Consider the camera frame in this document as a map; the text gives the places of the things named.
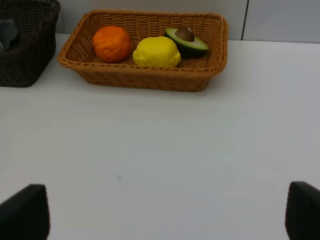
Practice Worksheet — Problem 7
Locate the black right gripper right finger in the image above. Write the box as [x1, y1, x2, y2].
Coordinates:
[285, 181, 320, 240]

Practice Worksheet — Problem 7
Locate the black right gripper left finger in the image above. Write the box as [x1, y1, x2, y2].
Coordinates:
[0, 184, 50, 240]

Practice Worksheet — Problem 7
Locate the dark green pump bottle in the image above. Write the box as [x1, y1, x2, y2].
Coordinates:
[0, 19, 18, 51]

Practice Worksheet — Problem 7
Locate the orange tangerine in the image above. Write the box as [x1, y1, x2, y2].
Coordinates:
[92, 25, 131, 63]

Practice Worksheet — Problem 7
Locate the halved avocado with pit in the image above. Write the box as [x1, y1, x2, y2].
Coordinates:
[164, 26, 209, 58]

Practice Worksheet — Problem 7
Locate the yellow lemon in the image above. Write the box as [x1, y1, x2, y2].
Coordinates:
[132, 36, 181, 68]

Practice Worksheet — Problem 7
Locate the orange wicker basket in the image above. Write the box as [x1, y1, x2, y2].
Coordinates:
[57, 9, 229, 92]

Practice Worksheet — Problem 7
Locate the dark brown wicker basket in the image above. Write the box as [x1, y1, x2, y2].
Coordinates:
[0, 0, 61, 88]

